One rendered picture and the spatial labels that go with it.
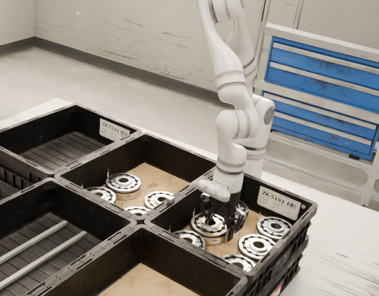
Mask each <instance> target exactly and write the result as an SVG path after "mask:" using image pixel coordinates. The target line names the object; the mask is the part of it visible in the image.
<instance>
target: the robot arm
mask: <svg viewBox="0 0 379 296"><path fill-rule="evenodd" d="M197 7H198V10H199V15H200V20H201V23H202V27H203V31H204V35H205V38H206V42H207V46H208V48H209V52H210V56H211V59H212V62H213V67H214V74H215V78H216V85H217V92H218V96H219V99H220V100H221V101H222V102H225V103H229V104H232V105H234V107H235V110H224V111H222V112H220V113H219V114H218V116H217V118H216V122H215V125H216V134H217V144H218V155H217V162H216V168H215V170H214V174H213V181H209V180H200V181H198V182H197V189H198V190H200V191H202V192H203V194H201V195H200V214H201V215H204V216H205V219H206V222H205V223H206V224H207V225H210V226H212V225H213V221H214V218H213V217H214V215H215V214H217V215H220V216H221V217H223V218H224V223H226V227H227V230H226V235H225V238H224V242H225V243H228V242H229V241H230V240H232V238H233V234H234V233H237V232H238V231H239V230H241V229H242V227H243V225H244V222H245V221H246V218H247V216H248V212H246V211H245V212H242V211H241V210H240V209H239V205H238V202H239V199H240V193H241V190H242V184H243V176H244V172H245V173H247V174H249V175H252V176H254V177H257V178H259V179H261V174H262V170H263V162H264V155H265V151H266V144H267V141H268V139H269V136H270V130H271V125H272V122H273V118H274V111H275V105H274V102H273V101H272V100H270V99H267V98H265V97H262V96H259V95H255V94H254V93H253V92H252V91H251V89H250V84H251V82H252V81H253V79H254V77H255V76H256V74H257V70H258V64H257V59H256V55H255V52H254V48H253V45H252V42H251V39H250V35H249V30H248V27H247V21H246V14H245V11H244V3H243V0H197ZM231 19H233V26H232V29H231V32H230V35H229V37H228V39H227V41H226V43H224V42H223V40H222V39H221V37H220V36H219V34H218V33H217V30H216V28H215V25H214V24H215V23H218V22H223V21H228V20H231ZM233 139H237V144H236V143H232V140H233ZM209 201H210V204H211V206H212V207H211V209H209ZM235 213H236V214H237V222H236V224H235V219H236V217H235Z"/></svg>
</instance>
